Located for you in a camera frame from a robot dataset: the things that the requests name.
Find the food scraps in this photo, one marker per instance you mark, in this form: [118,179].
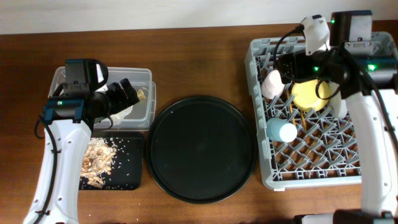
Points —
[103,164]

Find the light blue cup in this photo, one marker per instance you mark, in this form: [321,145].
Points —
[281,130]

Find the clear plastic waste bin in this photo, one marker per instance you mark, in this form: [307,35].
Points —
[143,105]

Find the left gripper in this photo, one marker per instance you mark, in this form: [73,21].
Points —
[122,101]

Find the grey dishwasher rack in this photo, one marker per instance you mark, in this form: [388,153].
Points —
[329,152]

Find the black rectangular tray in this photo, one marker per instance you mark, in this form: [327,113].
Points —
[136,150]

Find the white tissue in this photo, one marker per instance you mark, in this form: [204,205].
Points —
[122,114]

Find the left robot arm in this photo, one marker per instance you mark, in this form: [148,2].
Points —
[56,195]

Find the pink cup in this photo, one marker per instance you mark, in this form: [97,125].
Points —
[272,85]

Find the yellow bowl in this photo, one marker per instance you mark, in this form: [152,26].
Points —
[308,96]

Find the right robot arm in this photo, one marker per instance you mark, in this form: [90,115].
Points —
[341,51]

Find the round black serving tray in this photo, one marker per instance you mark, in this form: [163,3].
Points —
[201,149]

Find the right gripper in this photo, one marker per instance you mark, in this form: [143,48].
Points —
[296,60]

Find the white round plate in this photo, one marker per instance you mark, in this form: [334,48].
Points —
[337,104]

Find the wooden chopstick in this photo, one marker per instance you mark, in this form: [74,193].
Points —
[291,109]
[304,123]

